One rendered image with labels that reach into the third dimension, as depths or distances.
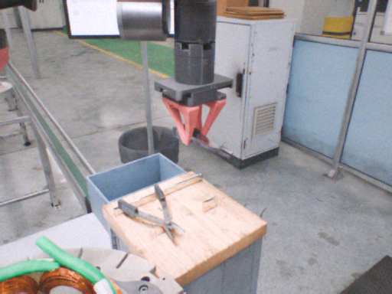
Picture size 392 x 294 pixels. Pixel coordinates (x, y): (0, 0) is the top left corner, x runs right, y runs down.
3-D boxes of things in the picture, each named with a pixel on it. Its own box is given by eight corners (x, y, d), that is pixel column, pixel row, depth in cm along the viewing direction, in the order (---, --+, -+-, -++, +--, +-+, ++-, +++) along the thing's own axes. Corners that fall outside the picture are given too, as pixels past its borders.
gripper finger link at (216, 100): (164, 139, 50) (161, 82, 46) (198, 129, 54) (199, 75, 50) (189, 155, 46) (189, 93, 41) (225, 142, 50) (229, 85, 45)
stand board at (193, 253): (103, 217, 54) (101, 205, 53) (191, 180, 64) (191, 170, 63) (165, 298, 40) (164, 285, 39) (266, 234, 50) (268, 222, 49)
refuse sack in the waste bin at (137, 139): (114, 179, 218) (108, 134, 202) (163, 164, 237) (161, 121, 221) (138, 208, 189) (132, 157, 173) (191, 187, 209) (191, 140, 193)
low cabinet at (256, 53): (282, 155, 295) (302, 17, 241) (238, 172, 267) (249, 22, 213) (216, 122, 370) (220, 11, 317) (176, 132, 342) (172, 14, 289)
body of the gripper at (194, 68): (152, 93, 46) (150, 39, 42) (206, 82, 51) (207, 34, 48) (178, 105, 41) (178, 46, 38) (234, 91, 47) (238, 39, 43)
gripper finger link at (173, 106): (161, 139, 50) (160, 82, 46) (197, 129, 54) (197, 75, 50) (187, 156, 45) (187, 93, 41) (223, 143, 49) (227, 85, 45)
